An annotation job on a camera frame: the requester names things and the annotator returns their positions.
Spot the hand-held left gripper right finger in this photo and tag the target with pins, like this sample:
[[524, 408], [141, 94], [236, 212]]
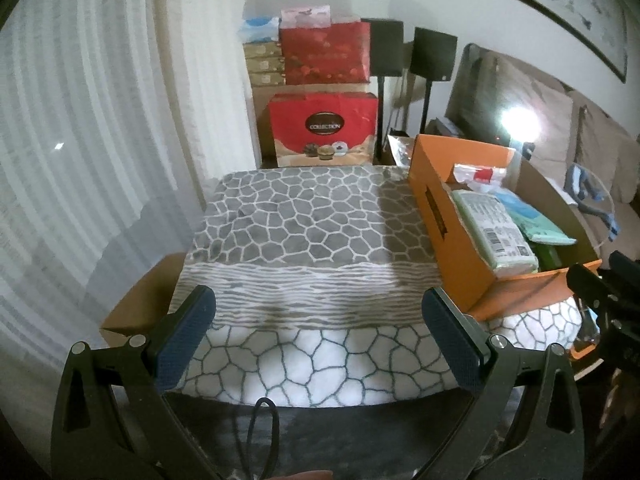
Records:
[[450, 345]]

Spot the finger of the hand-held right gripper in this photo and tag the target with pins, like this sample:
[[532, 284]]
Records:
[[625, 270], [590, 287]]

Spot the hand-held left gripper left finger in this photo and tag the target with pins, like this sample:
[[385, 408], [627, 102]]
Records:
[[185, 340]]

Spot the teal dotted packet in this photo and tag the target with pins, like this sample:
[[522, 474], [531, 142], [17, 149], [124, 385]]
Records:
[[547, 232]]

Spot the green tissue pack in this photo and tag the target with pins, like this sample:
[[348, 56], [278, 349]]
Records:
[[490, 225]]

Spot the orange cardboard box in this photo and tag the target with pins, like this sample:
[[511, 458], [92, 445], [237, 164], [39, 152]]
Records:
[[435, 210]]

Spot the white face mask packet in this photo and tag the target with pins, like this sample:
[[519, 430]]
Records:
[[475, 175]]

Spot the person's left hand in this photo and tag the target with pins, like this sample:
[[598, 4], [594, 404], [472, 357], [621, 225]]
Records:
[[307, 469]]

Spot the brown cardboard box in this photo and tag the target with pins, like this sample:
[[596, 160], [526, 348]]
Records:
[[140, 300]]

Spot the blue handheld tool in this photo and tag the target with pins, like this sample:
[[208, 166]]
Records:
[[580, 185]]

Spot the brown sofa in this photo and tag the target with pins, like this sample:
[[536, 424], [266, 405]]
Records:
[[560, 180]]

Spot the brown sofa cushion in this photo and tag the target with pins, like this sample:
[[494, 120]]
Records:
[[535, 90], [610, 155]]

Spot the grey white patterned blanket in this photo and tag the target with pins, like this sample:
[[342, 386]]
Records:
[[310, 240]]

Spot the bright portable lamp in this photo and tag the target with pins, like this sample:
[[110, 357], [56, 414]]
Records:
[[520, 122]]

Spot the silver foil bag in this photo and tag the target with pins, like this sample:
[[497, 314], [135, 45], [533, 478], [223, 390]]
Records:
[[401, 147]]

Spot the dark wooden stand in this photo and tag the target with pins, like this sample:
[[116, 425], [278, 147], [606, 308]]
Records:
[[450, 126]]

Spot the white sheer curtain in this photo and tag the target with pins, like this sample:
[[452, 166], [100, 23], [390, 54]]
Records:
[[90, 135]]

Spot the black speaker stand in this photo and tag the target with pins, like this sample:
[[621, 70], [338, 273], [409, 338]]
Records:
[[428, 105], [381, 115]]

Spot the red chocolate gift bag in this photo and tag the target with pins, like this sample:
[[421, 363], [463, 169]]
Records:
[[300, 115]]

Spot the gold flat box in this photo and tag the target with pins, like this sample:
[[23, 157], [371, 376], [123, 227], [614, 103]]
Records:
[[267, 77], [262, 48]]

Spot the black speaker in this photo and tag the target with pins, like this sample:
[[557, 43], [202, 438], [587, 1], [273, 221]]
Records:
[[386, 47], [432, 52]]

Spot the stack of brown boxes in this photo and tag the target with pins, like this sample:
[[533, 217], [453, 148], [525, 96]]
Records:
[[265, 63]]

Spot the red floral gift box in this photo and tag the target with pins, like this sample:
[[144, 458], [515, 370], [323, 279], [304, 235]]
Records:
[[325, 52]]

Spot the blue white tissue pack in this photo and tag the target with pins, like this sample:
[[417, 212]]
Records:
[[259, 27]]

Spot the pink tissue pack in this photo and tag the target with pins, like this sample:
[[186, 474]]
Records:
[[305, 16]]

